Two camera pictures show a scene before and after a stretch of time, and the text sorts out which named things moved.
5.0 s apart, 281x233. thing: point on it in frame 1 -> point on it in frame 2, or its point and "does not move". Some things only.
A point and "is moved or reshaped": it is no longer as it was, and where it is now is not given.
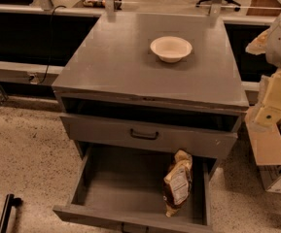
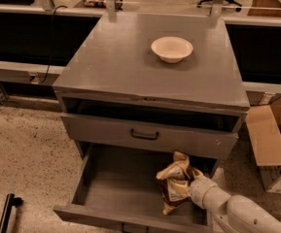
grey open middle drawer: x=122 y=188 does not move
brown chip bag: x=177 y=182 is moved or reshaped
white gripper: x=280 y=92 -> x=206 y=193
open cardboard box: x=274 y=149 does not move
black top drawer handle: x=148 y=137 does not move
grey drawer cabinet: x=150 y=82 does not move
